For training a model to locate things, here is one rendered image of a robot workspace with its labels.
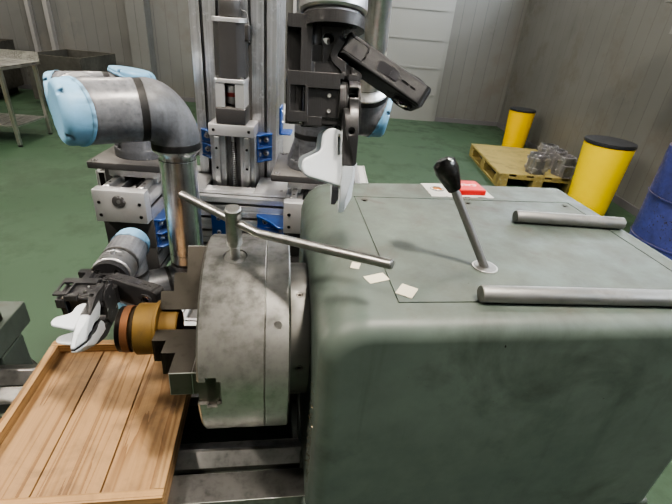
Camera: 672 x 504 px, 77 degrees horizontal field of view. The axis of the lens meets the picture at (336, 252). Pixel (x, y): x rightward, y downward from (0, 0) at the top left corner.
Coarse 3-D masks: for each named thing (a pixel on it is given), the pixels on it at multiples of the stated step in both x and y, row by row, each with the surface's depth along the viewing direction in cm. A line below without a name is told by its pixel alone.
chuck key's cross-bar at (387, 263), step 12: (180, 192) 61; (192, 204) 60; (204, 204) 59; (216, 216) 59; (240, 228) 57; (252, 228) 56; (276, 240) 54; (288, 240) 53; (300, 240) 53; (324, 252) 51; (336, 252) 50; (348, 252) 49; (360, 252) 49; (372, 264) 48; (384, 264) 47
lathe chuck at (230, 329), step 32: (256, 256) 63; (224, 288) 58; (256, 288) 59; (224, 320) 57; (256, 320) 57; (224, 352) 56; (256, 352) 57; (224, 384) 57; (256, 384) 58; (224, 416) 60; (256, 416) 61
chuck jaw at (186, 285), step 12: (192, 252) 70; (204, 252) 71; (192, 264) 70; (180, 276) 70; (192, 276) 70; (180, 288) 69; (192, 288) 70; (168, 300) 69; (180, 300) 69; (192, 300) 70
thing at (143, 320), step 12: (120, 312) 67; (132, 312) 68; (144, 312) 67; (156, 312) 67; (168, 312) 69; (180, 312) 72; (120, 324) 66; (132, 324) 66; (144, 324) 66; (156, 324) 67; (168, 324) 68; (180, 324) 73; (120, 336) 66; (132, 336) 66; (144, 336) 66; (120, 348) 67; (132, 348) 68; (144, 348) 67
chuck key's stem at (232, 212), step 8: (224, 208) 57; (232, 208) 57; (240, 208) 57; (232, 216) 56; (240, 216) 57; (232, 224) 57; (232, 232) 58; (240, 232) 59; (232, 240) 59; (240, 240) 60; (232, 248) 60; (232, 256) 61; (240, 256) 62
